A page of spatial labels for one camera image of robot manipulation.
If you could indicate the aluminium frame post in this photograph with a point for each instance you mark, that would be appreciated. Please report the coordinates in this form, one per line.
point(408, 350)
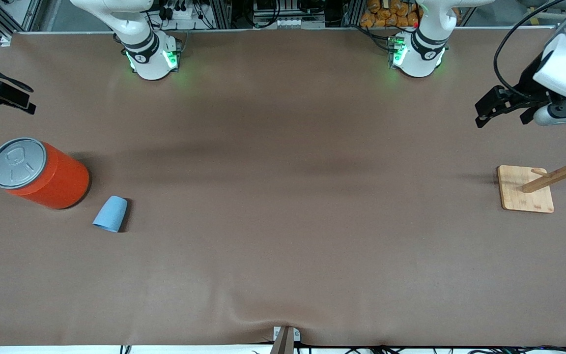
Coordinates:
point(353, 14)
point(219, 14)

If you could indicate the white connector strip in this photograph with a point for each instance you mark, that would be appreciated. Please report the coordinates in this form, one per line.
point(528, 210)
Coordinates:
point(297, 23)

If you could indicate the grey metal camera bracket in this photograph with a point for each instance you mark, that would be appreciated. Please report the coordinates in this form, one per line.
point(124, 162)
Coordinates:
point(283, 344)

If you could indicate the orange can with grey lid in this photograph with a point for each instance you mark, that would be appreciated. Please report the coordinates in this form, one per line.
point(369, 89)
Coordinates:
point(57, 182)

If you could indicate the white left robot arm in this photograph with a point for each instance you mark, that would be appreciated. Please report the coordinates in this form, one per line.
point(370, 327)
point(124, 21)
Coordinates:
point(420, 59)

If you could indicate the blue plastic cup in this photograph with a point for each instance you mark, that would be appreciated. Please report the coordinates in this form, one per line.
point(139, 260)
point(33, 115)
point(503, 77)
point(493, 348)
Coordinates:
point(111, 214)

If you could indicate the white power strip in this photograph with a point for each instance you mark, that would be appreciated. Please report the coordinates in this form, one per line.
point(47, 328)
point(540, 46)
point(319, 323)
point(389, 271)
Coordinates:
point(180, 14)

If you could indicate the wooden cup rack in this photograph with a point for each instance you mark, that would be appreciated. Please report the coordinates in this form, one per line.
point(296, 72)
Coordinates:
point(523, 191)

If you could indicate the orange snack pile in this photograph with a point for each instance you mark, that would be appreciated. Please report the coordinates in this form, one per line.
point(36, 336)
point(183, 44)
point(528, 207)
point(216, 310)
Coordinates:
point(386, 17)

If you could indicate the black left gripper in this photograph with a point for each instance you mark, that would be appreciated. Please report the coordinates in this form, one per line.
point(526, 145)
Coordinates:
point(528, 81)

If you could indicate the brown table cover cloth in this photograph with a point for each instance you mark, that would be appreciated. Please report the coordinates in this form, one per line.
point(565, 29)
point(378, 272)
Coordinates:
point(283, 196)

